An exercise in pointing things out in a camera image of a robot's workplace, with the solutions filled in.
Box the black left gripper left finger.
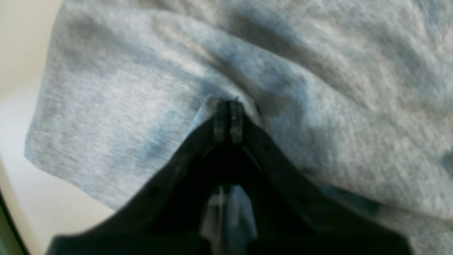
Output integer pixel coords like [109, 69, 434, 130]
[47, 102, 229, 255]

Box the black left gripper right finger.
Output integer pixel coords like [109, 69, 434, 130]
[229, 101, 412, 255]

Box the grey t-shirt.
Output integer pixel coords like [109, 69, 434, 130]
[24, 0, 453, 255]

